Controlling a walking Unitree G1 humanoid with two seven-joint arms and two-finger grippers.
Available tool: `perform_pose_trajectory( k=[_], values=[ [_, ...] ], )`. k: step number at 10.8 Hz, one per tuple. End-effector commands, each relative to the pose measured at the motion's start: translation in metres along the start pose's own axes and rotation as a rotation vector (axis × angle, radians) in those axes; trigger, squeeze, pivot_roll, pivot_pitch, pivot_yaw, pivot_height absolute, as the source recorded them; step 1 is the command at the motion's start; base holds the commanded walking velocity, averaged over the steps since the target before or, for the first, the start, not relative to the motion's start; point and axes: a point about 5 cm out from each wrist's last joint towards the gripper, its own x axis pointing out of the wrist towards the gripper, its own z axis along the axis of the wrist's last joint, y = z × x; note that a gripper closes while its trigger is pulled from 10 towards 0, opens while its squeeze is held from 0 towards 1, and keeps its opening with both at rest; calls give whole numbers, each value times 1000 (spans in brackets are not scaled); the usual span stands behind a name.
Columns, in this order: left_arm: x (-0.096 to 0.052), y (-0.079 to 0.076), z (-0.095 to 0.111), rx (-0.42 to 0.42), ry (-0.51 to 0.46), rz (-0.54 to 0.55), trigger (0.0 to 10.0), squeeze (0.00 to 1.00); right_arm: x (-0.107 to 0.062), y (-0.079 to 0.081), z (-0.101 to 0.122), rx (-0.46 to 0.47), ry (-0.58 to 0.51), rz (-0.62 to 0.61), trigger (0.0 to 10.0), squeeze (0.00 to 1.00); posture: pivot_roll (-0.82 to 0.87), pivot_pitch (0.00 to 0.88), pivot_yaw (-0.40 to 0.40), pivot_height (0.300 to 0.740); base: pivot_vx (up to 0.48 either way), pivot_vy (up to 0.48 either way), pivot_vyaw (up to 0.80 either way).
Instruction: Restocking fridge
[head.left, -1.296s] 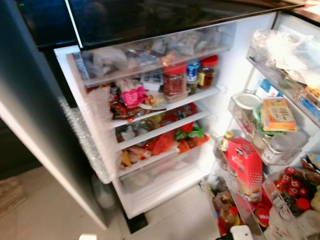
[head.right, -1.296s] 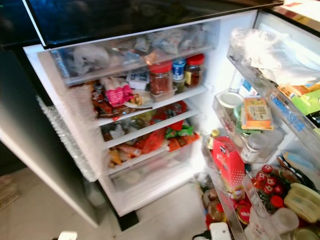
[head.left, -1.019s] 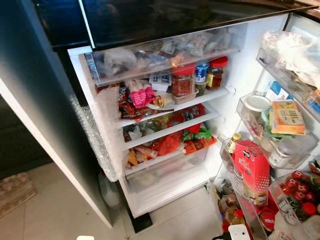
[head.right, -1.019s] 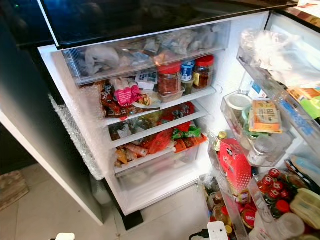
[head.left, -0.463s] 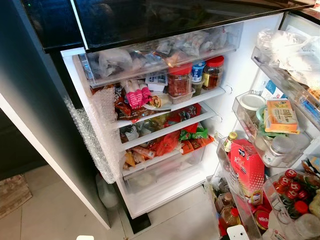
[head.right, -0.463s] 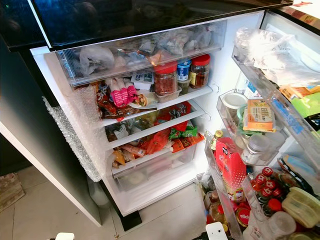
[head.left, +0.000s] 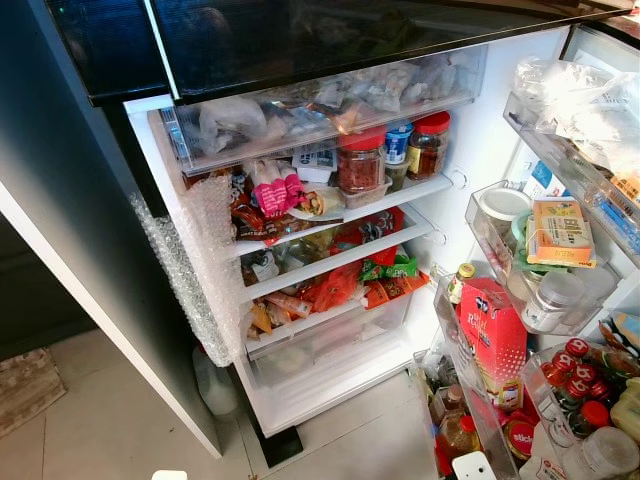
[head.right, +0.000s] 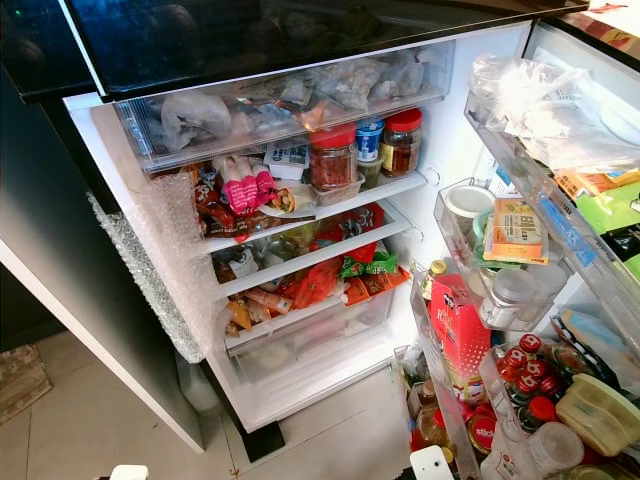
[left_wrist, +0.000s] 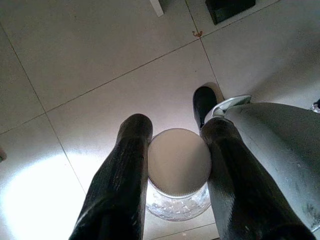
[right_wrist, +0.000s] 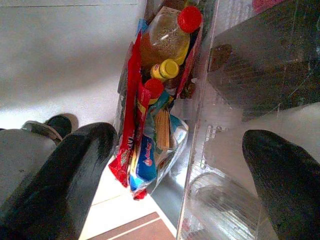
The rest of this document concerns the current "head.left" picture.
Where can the orange yellow box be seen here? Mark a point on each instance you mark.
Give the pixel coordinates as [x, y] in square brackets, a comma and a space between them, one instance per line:
[560, 232]

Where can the amber oil bottle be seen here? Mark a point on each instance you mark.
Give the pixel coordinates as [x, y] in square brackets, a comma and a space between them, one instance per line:
[458, 440]

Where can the plain red-cap bottle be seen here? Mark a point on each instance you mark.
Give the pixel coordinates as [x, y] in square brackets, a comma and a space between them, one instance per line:
[595, 413]

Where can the crumpled clear plastic bag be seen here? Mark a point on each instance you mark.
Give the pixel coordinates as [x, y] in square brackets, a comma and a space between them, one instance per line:
[585, 105]

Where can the slim red-lid dark jar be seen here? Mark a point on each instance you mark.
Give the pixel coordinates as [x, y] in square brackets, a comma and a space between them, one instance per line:
[429, 148]

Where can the yellow-cap bottle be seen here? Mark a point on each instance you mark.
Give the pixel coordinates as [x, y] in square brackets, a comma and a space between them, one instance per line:
[461, 282]

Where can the red juice carton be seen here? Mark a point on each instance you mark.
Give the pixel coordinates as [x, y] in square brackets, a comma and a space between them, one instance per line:
[495, 340]

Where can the brown patterned doormat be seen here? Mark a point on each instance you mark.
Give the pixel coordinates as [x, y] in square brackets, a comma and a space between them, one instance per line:
[30, 390]

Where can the clear crisper drawer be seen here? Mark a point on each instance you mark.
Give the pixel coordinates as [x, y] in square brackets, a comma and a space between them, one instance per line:
[330, 345]

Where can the green snack packet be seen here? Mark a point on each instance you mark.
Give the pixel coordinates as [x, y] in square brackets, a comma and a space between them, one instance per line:
[392, 266]

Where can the red snack packet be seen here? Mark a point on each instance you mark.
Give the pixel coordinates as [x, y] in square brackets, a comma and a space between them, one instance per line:
[332, 288]

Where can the pink snack packet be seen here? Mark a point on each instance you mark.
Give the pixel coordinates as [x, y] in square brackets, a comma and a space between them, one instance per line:
[277, 188]

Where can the large red-lid chili jar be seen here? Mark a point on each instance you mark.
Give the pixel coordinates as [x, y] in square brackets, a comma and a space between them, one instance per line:
[361, 165]

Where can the bubble wrap sheet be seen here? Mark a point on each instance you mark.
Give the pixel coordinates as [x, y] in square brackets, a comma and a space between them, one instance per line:
[200, 270]

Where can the grey-lid glass jar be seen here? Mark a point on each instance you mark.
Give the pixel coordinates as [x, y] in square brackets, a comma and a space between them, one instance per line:
[553, 300]

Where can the small red-cap bottle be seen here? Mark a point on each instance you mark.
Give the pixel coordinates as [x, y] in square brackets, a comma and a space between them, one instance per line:
[577, 348]

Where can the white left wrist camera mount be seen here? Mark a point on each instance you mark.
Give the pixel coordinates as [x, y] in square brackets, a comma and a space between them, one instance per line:
[170, 475]

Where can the orange snack packet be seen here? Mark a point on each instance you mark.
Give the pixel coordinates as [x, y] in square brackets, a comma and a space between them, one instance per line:
[395, 290]

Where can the clear fridge chiller drawer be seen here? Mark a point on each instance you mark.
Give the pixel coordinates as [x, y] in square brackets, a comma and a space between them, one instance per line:
[300, 115]

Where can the white fridge door with shelves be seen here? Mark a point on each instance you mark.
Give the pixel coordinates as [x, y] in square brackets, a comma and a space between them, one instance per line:
[600, 42]

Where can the red round tin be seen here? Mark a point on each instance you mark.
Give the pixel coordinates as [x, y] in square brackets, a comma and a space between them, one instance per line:
[518, 438]

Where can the black fridge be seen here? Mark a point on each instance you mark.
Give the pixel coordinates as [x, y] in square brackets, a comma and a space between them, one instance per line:
[60, 150]

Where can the cream lidded container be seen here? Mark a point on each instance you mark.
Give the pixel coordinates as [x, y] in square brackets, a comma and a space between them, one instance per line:
[628, 410]

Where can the white round tub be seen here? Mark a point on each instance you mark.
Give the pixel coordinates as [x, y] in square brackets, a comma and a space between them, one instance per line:
[503, 207]

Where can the blue-lid cup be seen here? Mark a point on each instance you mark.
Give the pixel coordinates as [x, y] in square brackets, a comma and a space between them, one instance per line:
[399, 143]

